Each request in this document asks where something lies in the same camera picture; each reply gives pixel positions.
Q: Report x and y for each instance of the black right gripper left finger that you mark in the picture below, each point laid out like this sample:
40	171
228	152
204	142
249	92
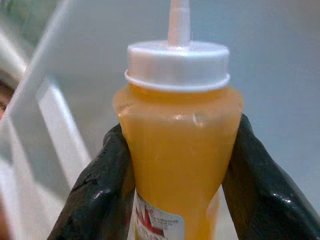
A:
100	190

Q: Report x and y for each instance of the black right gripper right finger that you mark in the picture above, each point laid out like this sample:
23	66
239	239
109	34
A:
265	195

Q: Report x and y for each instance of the orange sauce squeeze bottle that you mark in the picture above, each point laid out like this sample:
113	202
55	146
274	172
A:
175	150

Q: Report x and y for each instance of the white fridge shelf rail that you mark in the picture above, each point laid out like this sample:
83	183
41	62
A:
50	107

